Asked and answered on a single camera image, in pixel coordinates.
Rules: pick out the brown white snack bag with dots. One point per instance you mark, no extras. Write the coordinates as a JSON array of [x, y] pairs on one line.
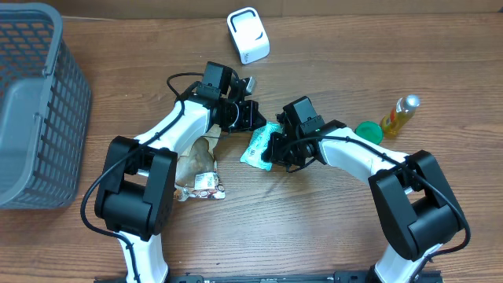
[[197, 171]]

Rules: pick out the grey plastic shopping basket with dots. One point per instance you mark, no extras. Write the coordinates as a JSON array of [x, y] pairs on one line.
[[45, 110]]

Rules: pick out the yellow dish soap bottle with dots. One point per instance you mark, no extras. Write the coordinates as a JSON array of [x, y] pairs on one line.
[[400, 114]]

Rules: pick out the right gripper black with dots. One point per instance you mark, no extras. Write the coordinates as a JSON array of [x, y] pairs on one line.
[[279, 155]]

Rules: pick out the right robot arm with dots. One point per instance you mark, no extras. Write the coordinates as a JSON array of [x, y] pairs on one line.
[[418, 212]]

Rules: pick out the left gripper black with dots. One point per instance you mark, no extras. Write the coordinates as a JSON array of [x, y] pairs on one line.
[[248, 108]]

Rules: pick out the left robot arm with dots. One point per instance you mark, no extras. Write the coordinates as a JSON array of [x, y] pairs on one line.
[[135, 190]]

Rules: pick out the teal tissue packet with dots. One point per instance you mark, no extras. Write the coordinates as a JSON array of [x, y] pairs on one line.
[[258, 145]]

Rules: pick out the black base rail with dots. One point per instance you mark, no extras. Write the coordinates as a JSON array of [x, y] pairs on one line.
[[337, 277]]

